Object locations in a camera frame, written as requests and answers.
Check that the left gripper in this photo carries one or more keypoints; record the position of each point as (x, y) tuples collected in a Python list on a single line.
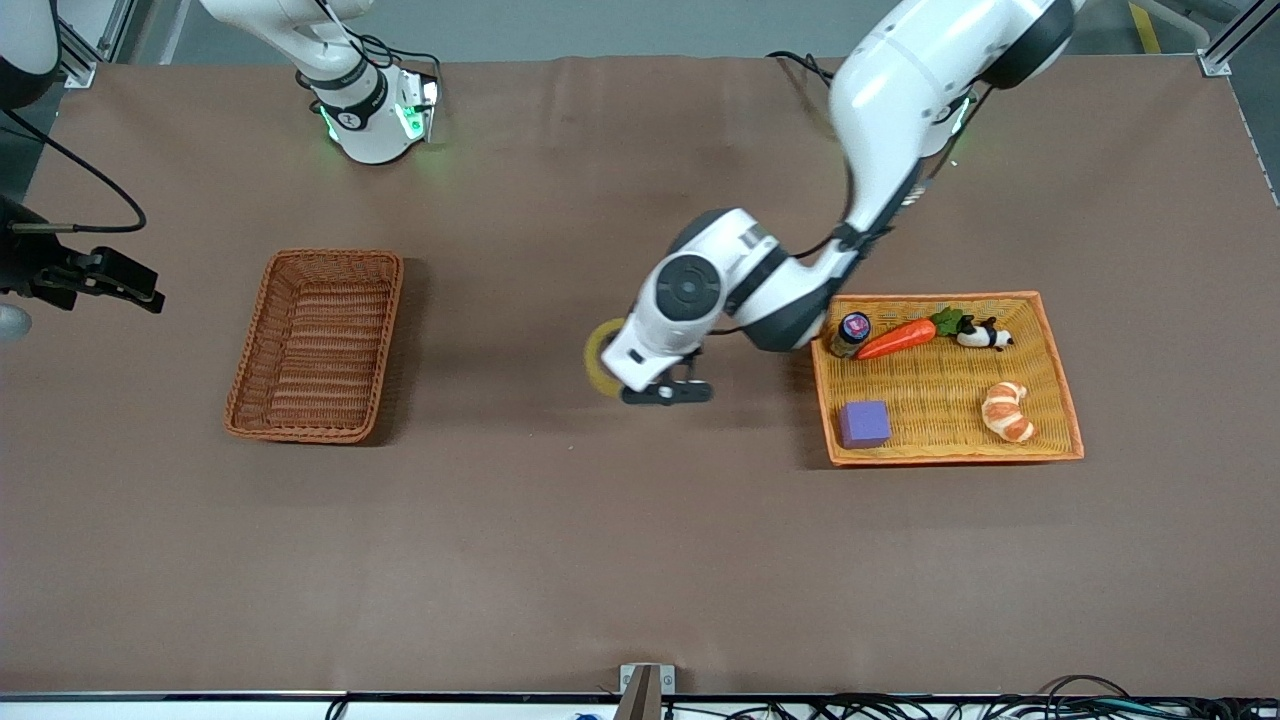
[(693, 354)]

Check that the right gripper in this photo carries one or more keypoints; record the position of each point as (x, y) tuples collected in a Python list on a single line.
[(33, 266)]

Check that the clear yellowish tape roll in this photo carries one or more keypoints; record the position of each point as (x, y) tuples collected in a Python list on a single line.
[(597, 365)]

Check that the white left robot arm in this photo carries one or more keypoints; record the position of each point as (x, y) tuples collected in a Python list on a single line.
[(900, 90)]

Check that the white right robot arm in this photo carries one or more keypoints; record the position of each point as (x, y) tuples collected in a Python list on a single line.
[(370, 120)]

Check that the brown wicker basket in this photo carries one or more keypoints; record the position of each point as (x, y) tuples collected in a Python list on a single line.
[(315, 350)]

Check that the orange rimmed yellow wicker basket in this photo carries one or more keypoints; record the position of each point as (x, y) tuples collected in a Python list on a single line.
[(940, 400)]

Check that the brown table cover mat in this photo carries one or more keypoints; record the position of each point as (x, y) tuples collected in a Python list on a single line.
[(640, 550)]

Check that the small bottle with pink cap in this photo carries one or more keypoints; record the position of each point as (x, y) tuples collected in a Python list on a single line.
[(853, 328)]

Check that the purple foam cube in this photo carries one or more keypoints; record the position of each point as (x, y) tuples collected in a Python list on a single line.
[(865, 425)]

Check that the orange toy carrot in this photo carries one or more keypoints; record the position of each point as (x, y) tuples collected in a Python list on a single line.
[(900, 338)]

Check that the toy panda figure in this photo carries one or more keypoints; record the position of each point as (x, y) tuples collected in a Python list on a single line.
[(985, 338)]

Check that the toy croissant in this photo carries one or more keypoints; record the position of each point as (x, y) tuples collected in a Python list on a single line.
[(1008, 415)]

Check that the aluminium frame profile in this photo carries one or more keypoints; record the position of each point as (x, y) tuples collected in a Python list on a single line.
[(1215, 60), (80, 60)]

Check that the metal table edge bracket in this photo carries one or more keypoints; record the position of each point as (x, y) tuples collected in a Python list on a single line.
[(647, 690)]

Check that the aluminium table edge rail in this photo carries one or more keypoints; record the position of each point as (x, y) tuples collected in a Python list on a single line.
[(200, 705)]

